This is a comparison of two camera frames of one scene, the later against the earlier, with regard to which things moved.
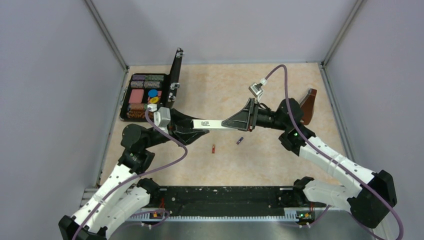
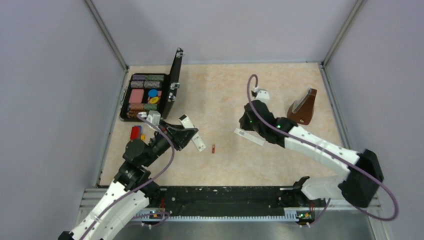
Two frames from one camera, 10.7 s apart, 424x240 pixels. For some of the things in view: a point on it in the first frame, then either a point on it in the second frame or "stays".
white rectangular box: x=199 y=124 -> x=197 y=138
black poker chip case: x=144 y=89 stays
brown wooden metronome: x=307 y=105 stays
